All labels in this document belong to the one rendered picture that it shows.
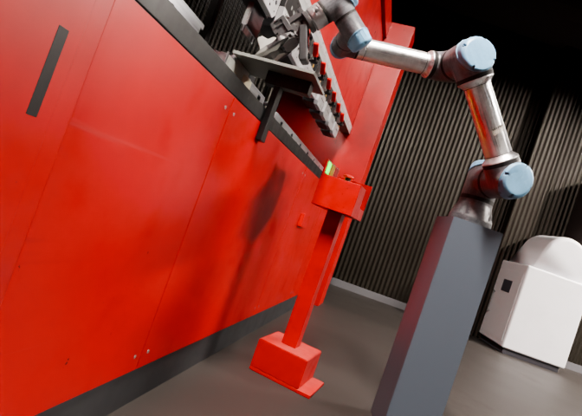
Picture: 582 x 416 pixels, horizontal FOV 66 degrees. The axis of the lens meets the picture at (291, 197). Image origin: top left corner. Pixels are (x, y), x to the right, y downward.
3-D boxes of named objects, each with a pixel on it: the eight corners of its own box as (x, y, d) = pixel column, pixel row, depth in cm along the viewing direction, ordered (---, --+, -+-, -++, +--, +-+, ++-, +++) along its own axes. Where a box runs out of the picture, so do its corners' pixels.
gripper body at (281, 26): (274, 35, 146) (305, 15, 145) (286, 56, 145) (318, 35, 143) (267, 24, 139) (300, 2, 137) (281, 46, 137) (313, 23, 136)
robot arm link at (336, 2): (361, 2, 135) (346, -23, 134) (330, 22, 136) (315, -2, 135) (359, 9, 142) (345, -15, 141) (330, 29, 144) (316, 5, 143)
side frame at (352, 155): (318, 306, 341) (416, 27, 349) (220, 267, 362) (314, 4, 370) (323, 302, 365) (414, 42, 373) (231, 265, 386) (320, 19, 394)
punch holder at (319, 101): (316, 103, 229) (327, 73, 230) (301, 99, 231) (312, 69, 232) (321, 112, 244) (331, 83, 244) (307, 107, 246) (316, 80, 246)
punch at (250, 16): (244, 30, 138) (255, 2, 138) (238, 29, 138) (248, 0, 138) (254, 45, 147) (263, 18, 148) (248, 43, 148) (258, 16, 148)
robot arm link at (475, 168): (481, 203, 169) (493, 170, 169) (504, 204, 155) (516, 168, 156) (454, 192, 167) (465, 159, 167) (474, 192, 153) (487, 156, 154)
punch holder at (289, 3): (277, 28, 152) (294, -17, 152) (255, 22, 154) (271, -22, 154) (287, 47, 166) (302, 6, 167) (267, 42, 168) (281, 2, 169)
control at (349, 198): (351, 216, 162) (366, 170, 163) (311, 203, 168) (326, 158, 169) (360, 221, 181) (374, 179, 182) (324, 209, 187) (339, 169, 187)
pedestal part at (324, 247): (294, 348, 169) (342, 214, 171) (281, 341, 171) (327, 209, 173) (300, 346, 174) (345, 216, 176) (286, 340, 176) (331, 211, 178)
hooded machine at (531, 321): (497, 351, 439) (539, 225, 444) (474, 335, 496) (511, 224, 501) (563, 374, 439) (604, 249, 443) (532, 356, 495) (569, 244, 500)
